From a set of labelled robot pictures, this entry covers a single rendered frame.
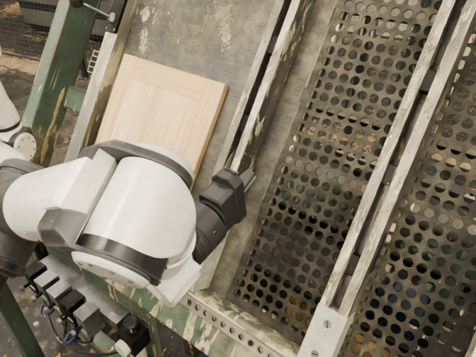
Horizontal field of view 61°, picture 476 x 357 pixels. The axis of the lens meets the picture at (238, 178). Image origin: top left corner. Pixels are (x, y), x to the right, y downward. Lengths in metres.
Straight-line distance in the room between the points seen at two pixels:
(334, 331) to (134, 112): 0.77
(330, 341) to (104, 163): 0.58
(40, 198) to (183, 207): 0.14
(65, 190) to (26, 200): 0.08
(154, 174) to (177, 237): 0.07
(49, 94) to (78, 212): 1.12
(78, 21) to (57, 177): 1.11
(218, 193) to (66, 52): 0.93
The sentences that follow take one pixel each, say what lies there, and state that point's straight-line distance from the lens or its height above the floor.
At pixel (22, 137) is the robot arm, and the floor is 1.17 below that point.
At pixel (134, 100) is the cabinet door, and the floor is 1.19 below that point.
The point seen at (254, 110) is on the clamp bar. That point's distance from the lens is 0.91.
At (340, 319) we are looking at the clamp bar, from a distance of 0.84.
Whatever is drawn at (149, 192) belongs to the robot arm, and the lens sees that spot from 0.39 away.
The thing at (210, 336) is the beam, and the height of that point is 0.85.
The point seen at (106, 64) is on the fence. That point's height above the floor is 1.26.
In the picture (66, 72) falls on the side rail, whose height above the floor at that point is 1.18.
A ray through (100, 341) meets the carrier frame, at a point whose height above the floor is 0.18.
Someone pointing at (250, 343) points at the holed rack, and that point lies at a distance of 0.95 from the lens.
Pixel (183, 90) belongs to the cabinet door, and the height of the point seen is 1.25.
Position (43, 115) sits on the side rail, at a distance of 1.50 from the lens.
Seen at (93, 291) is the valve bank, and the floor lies 0.74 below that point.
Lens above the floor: 1.70
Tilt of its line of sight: 37 degrees down
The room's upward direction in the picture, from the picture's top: straight up
